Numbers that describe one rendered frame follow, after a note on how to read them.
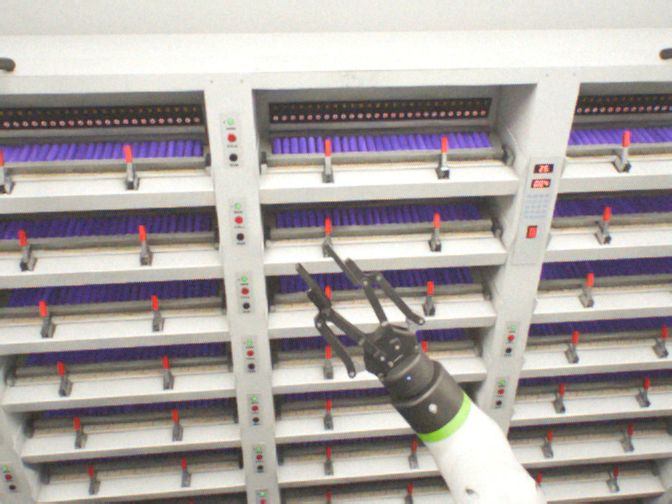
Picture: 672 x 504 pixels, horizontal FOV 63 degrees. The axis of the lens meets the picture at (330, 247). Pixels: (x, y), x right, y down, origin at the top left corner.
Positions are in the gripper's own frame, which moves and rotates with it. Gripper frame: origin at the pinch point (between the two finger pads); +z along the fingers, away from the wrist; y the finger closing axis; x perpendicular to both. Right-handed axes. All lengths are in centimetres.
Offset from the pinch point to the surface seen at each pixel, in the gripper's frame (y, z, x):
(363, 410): -24, -60, -78
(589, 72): 67, -12, -44
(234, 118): 2, 27, -47
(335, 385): -24, -44, -69
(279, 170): 2, 12, -56
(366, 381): -16, -48, -68
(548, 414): 19, -95, -73
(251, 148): 0, 20, -49
